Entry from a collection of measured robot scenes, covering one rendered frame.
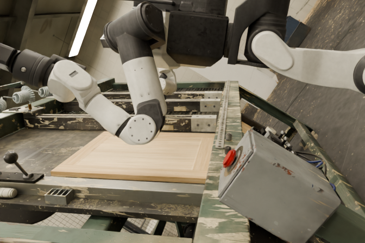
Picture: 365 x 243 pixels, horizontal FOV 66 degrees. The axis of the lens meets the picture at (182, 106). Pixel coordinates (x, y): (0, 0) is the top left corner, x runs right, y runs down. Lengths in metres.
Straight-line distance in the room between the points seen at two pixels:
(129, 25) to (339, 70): 0.65
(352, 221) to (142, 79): 0.55
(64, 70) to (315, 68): 0.74
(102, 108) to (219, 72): 4.32
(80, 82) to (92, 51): 6.60
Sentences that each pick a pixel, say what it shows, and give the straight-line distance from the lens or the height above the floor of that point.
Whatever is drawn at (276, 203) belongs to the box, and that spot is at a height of 0.84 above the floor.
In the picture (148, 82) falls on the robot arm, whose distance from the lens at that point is 0.75.
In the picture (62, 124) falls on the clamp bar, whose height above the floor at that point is 1.61.
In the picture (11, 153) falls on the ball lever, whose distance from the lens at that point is 0.98.
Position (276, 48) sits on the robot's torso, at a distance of 0.92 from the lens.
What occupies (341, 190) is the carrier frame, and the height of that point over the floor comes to 0.18.
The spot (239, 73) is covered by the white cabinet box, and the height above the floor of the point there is 0.64.
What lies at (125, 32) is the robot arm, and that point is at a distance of 0.79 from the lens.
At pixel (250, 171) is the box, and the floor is 0.91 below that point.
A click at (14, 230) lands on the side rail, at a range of 0.81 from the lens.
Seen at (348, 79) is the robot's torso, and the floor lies 0.68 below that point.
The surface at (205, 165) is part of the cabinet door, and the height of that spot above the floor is 0.90.
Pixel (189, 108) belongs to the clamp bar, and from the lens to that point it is 1.79.
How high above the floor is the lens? 1.05
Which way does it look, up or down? 2 degrees up
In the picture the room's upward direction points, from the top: 59 degrees counter-clockwise
